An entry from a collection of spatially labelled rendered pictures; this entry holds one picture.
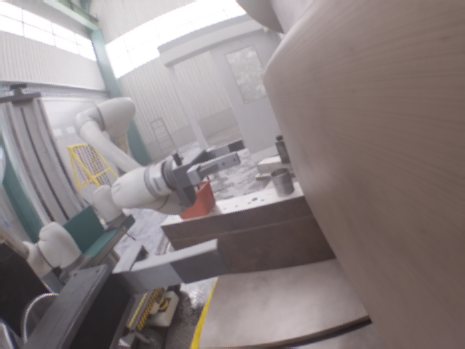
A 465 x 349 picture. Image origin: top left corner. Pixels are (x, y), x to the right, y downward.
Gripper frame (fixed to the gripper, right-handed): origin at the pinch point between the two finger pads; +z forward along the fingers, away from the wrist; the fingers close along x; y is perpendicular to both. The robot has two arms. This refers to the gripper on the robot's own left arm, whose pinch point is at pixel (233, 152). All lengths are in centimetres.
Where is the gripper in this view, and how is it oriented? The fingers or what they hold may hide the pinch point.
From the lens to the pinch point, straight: 49.2
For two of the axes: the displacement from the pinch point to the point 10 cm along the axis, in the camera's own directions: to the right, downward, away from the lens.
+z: 9.2, -3.1, -2.4
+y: -3.7, -8.8, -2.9
